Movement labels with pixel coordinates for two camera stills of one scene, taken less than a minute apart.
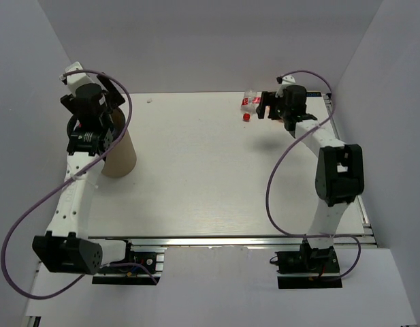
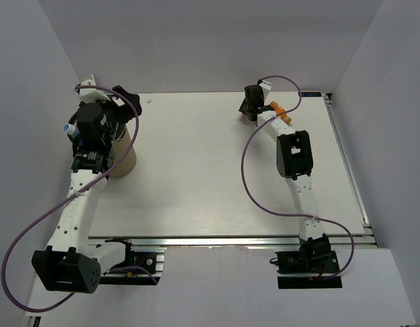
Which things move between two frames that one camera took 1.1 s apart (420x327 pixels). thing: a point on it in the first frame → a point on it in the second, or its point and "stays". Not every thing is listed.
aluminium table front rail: [230, 241] stays
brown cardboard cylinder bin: [121, 161] stays
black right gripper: [267, 99] → [244, 109]
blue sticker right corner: [314, 94] stays
